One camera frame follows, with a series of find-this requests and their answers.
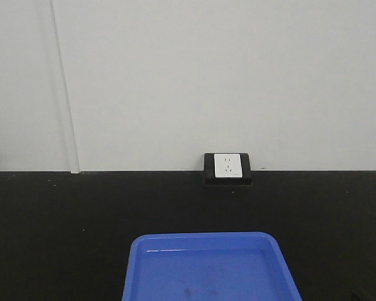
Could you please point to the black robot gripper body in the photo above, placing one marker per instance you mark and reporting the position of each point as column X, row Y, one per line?
column 360, row 295

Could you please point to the blue plastic tray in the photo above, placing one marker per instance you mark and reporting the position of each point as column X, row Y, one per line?
column 208, row 266

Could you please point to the black socket mounting box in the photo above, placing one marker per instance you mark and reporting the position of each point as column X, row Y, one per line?
column 209, row 174

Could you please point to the white wall power socket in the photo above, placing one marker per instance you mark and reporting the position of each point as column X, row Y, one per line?
column 227, row 166

